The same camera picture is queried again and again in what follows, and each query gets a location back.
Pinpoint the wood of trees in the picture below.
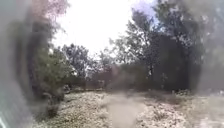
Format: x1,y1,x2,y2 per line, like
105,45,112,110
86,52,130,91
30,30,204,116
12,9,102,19
61,0,224,94

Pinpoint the green bush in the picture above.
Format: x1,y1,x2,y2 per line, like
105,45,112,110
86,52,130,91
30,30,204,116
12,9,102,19
28,19,76,118

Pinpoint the leaf-strewn dirt ground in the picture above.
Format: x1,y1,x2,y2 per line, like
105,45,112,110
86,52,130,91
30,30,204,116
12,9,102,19
31,89,224,128

